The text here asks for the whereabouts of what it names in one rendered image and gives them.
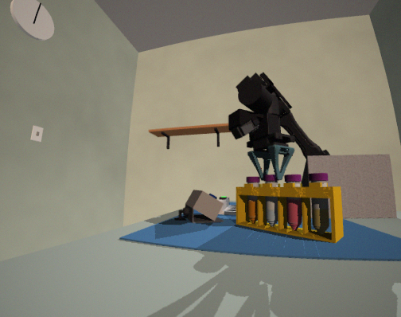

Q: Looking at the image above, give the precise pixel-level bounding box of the purple screw cap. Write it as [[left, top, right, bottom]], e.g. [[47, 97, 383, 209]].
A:
[[309, 173, 328, 181], [263, 174, 279, 181], [284, 174, 302, 182], [247, 177, 260, 182]]

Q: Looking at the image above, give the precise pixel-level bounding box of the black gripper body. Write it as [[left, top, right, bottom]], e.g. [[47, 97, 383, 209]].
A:
[[247, 117, 295, 153]]

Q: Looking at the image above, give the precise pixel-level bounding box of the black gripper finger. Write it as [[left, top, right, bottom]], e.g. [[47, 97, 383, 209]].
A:
[[268, 145, 294, 180], [247, 151, 271, 181]]

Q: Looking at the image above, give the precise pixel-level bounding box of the grey key desk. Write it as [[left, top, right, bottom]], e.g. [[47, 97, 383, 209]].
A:
[[174, 190, 224, 223]]

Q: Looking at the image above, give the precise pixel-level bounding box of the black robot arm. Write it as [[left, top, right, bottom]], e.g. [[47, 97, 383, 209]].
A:
[[228, 72, 330, 158]]

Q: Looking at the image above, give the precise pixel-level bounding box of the blue flat mat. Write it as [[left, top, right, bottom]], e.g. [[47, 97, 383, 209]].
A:
[[119, 214, 401, 261]]

